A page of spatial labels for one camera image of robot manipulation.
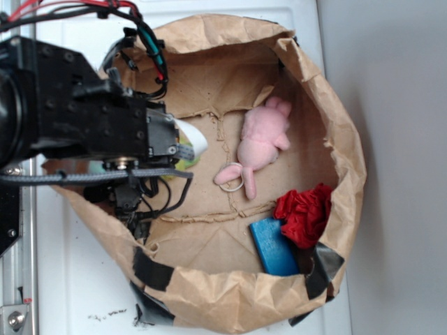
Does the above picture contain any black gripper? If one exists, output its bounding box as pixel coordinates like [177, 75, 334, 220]
[115, 103, 179, 239]

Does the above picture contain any green plush turtle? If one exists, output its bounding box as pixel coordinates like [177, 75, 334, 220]
[169, 130, 207, 172]

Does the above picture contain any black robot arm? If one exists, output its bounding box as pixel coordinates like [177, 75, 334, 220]
[1, 36, 179, 225]

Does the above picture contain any pink plush bunny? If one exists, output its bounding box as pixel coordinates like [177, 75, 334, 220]
[214, 96, 292, 200]

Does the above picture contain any brown paper bag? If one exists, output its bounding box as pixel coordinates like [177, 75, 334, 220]
[38, 14, 366, 334]

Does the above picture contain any red crumpled paper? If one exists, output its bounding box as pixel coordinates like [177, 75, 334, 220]
[273, 184, 332, 249]

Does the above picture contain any blue wooden block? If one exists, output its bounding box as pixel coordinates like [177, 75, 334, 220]
[249, 218, 300, 276]

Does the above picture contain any white ring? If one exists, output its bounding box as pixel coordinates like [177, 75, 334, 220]
[219, 161, 244, 193]

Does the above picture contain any grey braided cable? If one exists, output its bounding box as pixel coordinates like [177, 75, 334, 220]
[0, 168, 194, 214]

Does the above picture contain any black metal bracket plate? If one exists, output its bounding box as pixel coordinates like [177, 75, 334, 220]
[0, 184, 21, 255]

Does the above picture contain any red and black wire bundle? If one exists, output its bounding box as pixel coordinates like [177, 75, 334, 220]
[0, 0, 170, 102]

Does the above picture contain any aluminium frame rail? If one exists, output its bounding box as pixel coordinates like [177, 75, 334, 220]
[0, 0, 38, 335]

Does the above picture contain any silver corner bracket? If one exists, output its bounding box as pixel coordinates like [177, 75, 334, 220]
[1, 304, 29, 335]

